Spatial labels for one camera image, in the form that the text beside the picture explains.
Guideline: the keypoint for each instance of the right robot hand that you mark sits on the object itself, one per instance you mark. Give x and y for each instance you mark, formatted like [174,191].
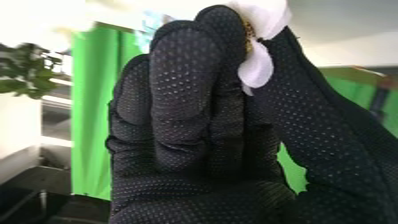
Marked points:
[197,150]

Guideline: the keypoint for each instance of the white flower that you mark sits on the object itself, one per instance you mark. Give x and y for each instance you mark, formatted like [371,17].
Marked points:
[259,66]

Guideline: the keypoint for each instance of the green plant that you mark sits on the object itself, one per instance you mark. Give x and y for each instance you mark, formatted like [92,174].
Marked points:
[24,71]

